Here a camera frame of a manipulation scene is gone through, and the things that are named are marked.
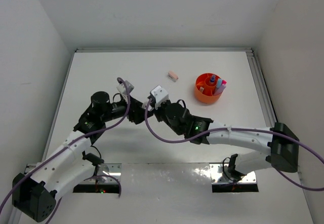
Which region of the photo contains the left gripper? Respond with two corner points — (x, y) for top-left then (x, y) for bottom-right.
(100, 92), (151, 123)

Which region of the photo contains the light pink highlighter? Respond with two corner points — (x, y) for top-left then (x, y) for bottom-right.
(214, 84), (226, 96)

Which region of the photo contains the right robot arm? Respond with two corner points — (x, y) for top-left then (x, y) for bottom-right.
(151, 101), (299, 181)

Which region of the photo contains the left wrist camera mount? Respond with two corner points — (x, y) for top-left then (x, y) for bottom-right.
(116, 81), (134, 95)

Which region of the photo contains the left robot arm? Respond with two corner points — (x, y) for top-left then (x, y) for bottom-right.
(11, 91), (153, 222)

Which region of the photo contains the pink mini stapler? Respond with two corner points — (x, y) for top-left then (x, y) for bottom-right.
(168, 70), (179, 82)

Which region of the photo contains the orange round divided container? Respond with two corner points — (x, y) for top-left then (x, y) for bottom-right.
(194, 73), (223, 105)

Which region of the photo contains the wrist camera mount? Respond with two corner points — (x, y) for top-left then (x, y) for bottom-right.
(150, 85), (169, 109)
(116, 81), (134, 95)

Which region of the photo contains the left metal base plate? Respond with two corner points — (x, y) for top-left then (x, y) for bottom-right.
(84, 164), (122, 184)

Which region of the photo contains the small blue-capped clear bottle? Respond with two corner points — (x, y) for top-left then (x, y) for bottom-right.
(208, 74), (216, 87)

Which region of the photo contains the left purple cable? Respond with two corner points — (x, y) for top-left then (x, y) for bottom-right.
(0, 77), (132, 224)

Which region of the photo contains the light blue marker cap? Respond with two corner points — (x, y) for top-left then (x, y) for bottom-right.
(216, 78), (223, 89)

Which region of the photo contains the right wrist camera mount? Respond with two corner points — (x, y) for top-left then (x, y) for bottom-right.
(150, 85), (169, 109)

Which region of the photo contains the metal base plate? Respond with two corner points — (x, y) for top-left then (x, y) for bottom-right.
(84, 164), (122, 184)
(209, 162), (257, 185)

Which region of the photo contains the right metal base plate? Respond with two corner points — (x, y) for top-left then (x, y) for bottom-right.
(209, 162), (257, 185)

